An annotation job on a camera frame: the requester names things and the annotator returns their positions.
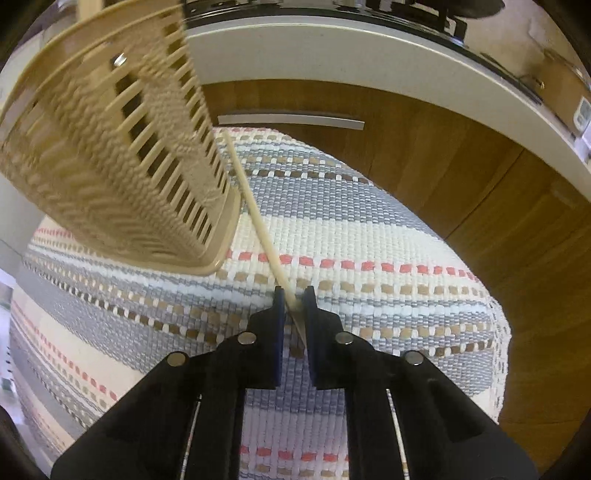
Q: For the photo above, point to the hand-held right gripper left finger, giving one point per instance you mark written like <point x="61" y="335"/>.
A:
<point x="278" y="332"/>

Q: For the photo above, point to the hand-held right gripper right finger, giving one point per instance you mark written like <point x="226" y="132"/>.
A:
<point x="311" y="332"/>

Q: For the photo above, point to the beige wooden chopstick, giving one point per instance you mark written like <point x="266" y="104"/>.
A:
<point x="258" y="221"/>

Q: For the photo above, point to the beige plastic utensil basket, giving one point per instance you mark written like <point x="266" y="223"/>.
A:
<point x="115" y="184"/>

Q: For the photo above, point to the striped woven table mat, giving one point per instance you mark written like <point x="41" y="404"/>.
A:
<point x="369" y="240"/>

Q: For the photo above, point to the wooden drawer front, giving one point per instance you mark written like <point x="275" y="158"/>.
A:
<point x="415" y="152"/>

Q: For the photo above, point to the wooden cabinet door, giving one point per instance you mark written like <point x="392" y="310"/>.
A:
<point x="531" y="300"/>

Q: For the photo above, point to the white countertop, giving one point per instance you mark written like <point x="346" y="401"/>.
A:
<point x="369" y="50"/>

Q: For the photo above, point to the black stove top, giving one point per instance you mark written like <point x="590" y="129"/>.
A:
<point x="277" y="7"/>

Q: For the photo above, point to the small white kitchen device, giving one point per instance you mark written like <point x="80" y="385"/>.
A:
<point x="582" y="120"/>

